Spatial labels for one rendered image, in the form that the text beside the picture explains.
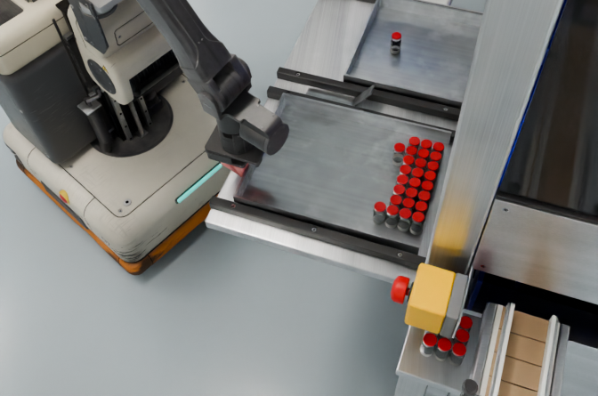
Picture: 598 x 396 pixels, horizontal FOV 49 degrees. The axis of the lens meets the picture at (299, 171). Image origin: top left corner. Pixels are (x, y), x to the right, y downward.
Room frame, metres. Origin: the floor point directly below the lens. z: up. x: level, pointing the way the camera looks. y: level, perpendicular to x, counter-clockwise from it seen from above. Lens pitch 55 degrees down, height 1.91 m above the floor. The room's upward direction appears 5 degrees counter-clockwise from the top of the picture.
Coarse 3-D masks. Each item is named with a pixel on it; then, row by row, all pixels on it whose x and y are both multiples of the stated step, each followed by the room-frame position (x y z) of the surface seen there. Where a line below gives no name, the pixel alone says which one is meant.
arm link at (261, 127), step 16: (208, 96) 0.68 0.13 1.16; (240, 96) 0.71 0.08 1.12; (208, 112) 0.69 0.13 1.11; (224, 112) 0.68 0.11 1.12; (240, 112) 0.68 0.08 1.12; (256, 112) 0.68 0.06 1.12; (272, 112) 0.67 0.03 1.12; (240, 128) 0.67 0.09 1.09; (256, 128) 0.65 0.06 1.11; (272, 128) 0.65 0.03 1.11; (288, 128) 0.67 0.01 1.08; (256, 144) 0.64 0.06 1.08; (272, 144) 0.64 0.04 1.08
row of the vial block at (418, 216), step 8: (440, 144) 0.73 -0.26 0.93; (432, 152) 0.71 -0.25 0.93; (440, 152) 0.71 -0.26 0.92; (432, 160) 0.69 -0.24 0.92; (440, 160) 0.70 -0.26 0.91; (432, 168) 0.67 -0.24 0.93; (424, 176) 0.66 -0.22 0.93; (432, 176) 0.66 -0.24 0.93; (424, 184) 0.64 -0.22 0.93; (432, 184) 0.64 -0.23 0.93; (424, 192) 0.62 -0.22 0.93; (424, 200) 0.61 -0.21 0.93; (416, 208) 0.59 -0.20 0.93; (424, 208) 0.59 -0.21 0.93; (416, 216) 0.58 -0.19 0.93; (424, 216) 0.59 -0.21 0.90; (416, 224) 0.57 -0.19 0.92; (416, 232) 0.57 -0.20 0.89
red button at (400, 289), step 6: (402, 276) 0.43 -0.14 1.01; (396, 282) 0.42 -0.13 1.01; (402, 282) 0.42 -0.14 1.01; (408, 282) 0.42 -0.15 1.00; (396, 288) 0.41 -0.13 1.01; (402, 288) 0.41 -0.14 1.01; (408, 288) 0.41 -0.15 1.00; (396, 294) 0.40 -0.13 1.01; (402, 294) 0.40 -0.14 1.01; (396, 300) 0.40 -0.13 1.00; (402, 300) 0.39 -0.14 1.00
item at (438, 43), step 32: (384, 0) 1.16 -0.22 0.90; (384, 32) 1.08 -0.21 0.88; (416, 32) 1.07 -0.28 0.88; (448, 32) 1.06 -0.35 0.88; (352, 64) 0.98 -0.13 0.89; (384, 64) 0.98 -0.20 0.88; (416, 64) 0.97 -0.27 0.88; (448, 64) 0.97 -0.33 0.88; (416, 96) 0.87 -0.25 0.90; (448, 96) 0.88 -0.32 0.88
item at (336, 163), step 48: (288, 96) 0.89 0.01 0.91; (288, 144) 0.79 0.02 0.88; (336, 144) 0.78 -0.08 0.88; (384, 144) 0.77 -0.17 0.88; (432, 144) 0.76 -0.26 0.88; (240, 192) 0.68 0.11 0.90; (288, 192) 0.68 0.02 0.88; (336, 192) 0.67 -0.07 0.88; (384, 192) 0.66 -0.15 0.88; (432, 192) 0.65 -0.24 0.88; (384, 240) 0.55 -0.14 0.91
